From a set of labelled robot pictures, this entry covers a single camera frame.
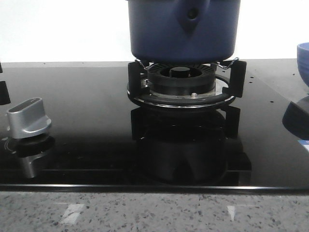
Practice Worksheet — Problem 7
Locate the dark blue saucepan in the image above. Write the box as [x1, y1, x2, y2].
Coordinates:
[127, 0, 240, 64]

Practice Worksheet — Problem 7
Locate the blue white energy label sticker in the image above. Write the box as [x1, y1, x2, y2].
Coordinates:
[298, 140, 309, 151]

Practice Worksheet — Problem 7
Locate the blue plastic bowl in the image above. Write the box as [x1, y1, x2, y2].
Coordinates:
[297, 42, 309, 86]

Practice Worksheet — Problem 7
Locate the black gas burner with grate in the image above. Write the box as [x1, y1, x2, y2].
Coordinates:
[127, 58, 247, 111]

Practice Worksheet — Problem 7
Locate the black glass cooktop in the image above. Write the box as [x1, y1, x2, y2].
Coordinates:
[0, 59, 309, 193]

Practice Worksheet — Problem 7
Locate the silver stove control knob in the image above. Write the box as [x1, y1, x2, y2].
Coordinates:
[7, 98, 52, 139]

